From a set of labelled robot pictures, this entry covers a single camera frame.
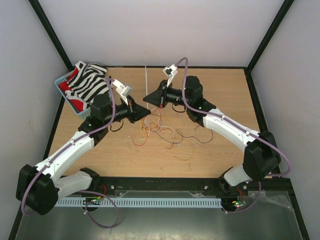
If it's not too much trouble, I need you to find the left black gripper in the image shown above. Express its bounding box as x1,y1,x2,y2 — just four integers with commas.
104,95,152,126

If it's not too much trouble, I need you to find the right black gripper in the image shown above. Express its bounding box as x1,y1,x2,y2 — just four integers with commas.
144,78,192,108

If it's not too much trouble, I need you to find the red wire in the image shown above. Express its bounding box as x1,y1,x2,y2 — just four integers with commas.
131,107,178,150

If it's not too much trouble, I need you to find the purple wire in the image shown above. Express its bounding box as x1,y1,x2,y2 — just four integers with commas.
142,109,213,148

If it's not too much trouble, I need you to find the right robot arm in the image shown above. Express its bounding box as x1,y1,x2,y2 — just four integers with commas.
143,76,281,195

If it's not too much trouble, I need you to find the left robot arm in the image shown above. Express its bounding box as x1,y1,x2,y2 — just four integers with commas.
16,93,151,215

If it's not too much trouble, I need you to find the light blue plastic basket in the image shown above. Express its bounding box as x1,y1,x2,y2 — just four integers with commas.
54,70,109,119

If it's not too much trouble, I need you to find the black white striped cloth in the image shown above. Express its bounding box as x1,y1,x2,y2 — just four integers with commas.
67,61,109,104

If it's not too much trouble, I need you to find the red cloth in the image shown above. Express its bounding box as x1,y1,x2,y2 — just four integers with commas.
58,68,88,113

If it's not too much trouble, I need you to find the left circuit board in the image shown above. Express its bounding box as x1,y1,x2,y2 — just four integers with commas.
82,197,102,205

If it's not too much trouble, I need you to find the circuit board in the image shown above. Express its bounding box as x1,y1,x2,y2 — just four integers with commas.
231,200,247,208
82,197,102,205

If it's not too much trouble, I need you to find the right circuit board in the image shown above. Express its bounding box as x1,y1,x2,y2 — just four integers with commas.
231,200,247,208

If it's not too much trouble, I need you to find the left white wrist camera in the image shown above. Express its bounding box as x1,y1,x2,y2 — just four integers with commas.
112,79,132,106

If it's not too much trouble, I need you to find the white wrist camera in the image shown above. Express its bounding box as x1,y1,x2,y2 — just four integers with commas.
162,64,178,87
112,79,132,106

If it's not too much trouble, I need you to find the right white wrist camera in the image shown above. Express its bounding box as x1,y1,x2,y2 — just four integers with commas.
162,64,178,87

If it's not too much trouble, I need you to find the white wire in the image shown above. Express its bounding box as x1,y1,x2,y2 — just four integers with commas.
139,112,216,151

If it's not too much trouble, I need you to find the light blue slotted cable duct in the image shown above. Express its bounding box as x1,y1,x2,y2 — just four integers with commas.
55,197,222,209

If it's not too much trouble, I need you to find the black frame post left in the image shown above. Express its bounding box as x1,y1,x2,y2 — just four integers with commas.
28,0,73,71

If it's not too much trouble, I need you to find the black frame post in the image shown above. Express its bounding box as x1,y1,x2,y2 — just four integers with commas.
28,0,73,71
247,0,294,73

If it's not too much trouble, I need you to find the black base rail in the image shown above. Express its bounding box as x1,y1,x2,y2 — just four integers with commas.
27,176,293,198

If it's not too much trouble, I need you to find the black frame post right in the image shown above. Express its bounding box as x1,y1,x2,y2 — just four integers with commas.
247,0,294,73

